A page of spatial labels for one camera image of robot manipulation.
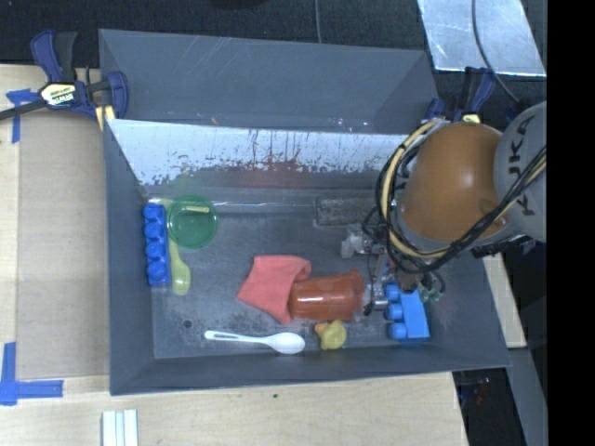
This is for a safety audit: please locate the short blue toy brick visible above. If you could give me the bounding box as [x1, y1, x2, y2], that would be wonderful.
[384, 283, 431, 343]

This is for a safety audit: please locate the clear glass thing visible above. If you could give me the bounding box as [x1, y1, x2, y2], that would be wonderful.
[340, 230, 369, 260]

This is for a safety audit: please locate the orange-brown plastic bottle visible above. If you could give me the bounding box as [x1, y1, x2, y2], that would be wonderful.
[286, 269, 366, 322]

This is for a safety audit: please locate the yellow toy duck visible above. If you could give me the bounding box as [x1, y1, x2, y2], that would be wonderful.
[313, 319, 348, 351]

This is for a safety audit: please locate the white plastic spoon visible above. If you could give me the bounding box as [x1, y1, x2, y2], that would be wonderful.
[204, 329, 307, 356]

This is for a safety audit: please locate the red cloth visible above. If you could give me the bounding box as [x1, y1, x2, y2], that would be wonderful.
[236, 255, 312, 326]

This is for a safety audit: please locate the yellow-green plastic spoon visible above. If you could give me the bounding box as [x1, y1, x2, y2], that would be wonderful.
[160, 197, 192, 296]

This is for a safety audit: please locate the green plastic cup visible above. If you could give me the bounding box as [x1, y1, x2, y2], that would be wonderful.
[165, 194, 219, 250]

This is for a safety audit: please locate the grey metal bin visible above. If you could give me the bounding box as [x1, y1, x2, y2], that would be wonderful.
[97, 28, 513, 397]

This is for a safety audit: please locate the long blue toy brick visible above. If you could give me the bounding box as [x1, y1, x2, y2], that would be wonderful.
[141, 202, 172, 288]

